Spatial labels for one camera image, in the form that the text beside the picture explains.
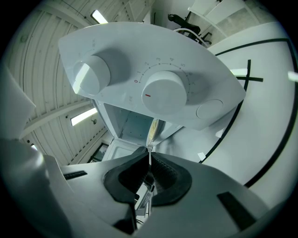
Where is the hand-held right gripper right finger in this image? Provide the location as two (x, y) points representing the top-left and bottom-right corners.
(150, 152), (193, 206)

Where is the white open shelf unit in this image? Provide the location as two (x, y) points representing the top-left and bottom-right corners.
(187, 0), (257, 38)

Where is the black office chair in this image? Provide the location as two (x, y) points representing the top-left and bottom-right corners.
(167, 13), (212, 45)

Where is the dark framed window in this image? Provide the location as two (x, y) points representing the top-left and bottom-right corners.
(89, 143), (110, 163)

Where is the white table with black lines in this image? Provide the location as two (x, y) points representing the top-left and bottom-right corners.
(153, 22), (298, 210)

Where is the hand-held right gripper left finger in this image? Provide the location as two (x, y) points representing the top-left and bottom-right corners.
(103, 146), (150, 205)

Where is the white and yellow item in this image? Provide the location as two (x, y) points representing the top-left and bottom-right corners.
(144, 118), (163, 166)

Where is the white microwave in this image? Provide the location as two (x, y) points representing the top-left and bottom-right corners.
(57, 21), (247, 163)

